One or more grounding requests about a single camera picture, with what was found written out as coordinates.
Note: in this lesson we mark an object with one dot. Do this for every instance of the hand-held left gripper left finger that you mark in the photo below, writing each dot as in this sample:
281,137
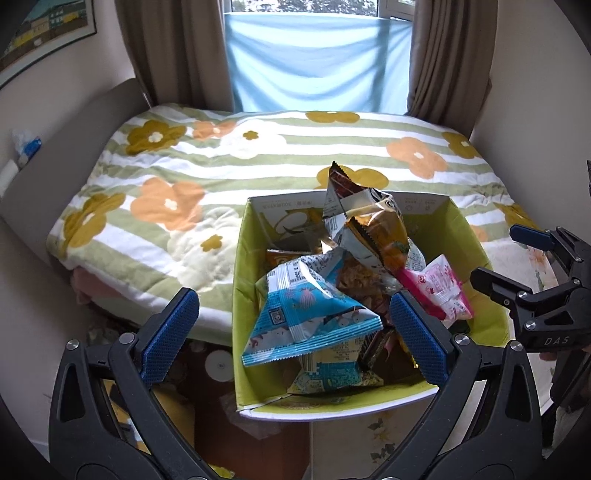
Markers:
171,341

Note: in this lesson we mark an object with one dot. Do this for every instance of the orange snack packet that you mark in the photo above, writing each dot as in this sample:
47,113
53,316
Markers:
277,256

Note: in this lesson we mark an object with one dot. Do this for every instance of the yellow black package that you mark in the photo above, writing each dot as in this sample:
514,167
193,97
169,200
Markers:
173,410

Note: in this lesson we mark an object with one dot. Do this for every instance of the light blue yellow snack bag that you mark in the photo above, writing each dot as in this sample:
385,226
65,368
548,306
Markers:
332,374

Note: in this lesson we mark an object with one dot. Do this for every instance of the brown snack packet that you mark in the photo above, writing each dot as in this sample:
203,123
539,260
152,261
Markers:
360,282

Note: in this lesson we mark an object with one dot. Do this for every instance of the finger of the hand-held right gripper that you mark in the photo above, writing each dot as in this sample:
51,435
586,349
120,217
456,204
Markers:
498,286
531,235

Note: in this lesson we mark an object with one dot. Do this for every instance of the orange crinkled snack bag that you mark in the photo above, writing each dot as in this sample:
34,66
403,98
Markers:
392,244

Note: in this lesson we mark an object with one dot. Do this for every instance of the brown curtain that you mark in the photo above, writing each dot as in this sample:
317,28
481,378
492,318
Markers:
448,60
175,50

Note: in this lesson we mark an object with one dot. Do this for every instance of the pink bed sheet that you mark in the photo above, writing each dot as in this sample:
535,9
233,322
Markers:
92,286

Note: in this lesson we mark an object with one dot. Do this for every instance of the silver brown snack bag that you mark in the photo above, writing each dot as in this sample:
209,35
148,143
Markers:
341,217

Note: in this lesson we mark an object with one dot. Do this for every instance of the framed wall poster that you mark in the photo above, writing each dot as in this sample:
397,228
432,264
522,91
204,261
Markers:
41,32

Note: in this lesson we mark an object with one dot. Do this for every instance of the pink white snack packet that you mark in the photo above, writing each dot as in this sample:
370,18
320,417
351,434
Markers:
438,286

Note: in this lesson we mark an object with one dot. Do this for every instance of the blue grey snack bag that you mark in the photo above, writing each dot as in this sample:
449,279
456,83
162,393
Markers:
300,323

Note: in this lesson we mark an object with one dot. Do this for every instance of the white round lid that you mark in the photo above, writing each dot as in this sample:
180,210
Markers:
218,365

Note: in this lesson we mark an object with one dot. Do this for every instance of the white paper roll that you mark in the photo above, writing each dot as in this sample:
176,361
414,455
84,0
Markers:
8,177

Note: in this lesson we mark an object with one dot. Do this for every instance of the green cardboard box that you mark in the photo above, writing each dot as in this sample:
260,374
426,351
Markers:
249,323

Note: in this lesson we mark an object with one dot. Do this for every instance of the window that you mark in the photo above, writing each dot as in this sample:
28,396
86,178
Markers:
314,5

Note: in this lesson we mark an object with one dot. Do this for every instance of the floral striped blanket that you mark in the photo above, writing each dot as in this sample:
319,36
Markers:
184,157

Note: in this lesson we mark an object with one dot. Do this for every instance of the blue white tissue pack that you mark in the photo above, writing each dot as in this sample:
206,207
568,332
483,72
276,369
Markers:
27,146

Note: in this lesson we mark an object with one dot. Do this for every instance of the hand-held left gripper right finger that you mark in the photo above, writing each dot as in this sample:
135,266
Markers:
415,337

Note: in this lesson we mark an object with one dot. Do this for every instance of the light blue cloth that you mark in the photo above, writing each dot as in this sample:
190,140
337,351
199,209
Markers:
318,64

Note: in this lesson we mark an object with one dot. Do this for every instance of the dark striped snack packet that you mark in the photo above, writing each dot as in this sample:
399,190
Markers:
376,347

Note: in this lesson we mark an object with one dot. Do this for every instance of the grey bed headboard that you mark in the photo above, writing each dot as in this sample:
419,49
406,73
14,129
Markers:
69,120

